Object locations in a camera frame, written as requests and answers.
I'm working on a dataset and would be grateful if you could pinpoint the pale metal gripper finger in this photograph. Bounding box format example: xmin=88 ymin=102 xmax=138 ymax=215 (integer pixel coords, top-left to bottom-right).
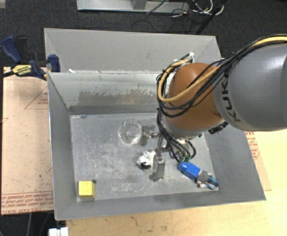
xmin=140 ymin=125 xmax=160 ymax=147
xmin=148 ymin=154 xmax=166 ymax=182

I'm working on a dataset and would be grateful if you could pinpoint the black cylinder on white bracket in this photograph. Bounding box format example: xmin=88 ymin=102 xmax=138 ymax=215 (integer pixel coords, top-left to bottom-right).
xmin=208 ymin=121 xmax=229 ymax=135

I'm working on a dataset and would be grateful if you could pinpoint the yellow sponge block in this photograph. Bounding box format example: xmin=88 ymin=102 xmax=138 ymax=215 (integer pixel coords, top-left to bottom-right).
xmin=77 ymin=179 xmax=96 ymax=202

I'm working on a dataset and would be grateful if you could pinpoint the grey metal bin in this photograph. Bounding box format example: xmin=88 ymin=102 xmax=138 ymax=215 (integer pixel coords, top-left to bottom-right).
xmin=44 ymin=28 xmax=267 ymax=221

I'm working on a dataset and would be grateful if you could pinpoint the blue and grey toy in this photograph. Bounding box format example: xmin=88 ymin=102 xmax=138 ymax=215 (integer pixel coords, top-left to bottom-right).
xmin=178 ymin=161 xmax=220 ymax=190

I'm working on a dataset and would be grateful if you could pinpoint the clear glass cup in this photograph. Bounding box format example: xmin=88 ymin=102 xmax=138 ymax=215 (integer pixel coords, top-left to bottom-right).
xmin=117 ymin=118 xmax=143 ymax=145

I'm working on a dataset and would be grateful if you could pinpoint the white and black toy animal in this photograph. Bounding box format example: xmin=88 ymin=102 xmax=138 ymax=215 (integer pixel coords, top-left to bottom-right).
xmin=136 ymin=150 xmax=157 ymax=170

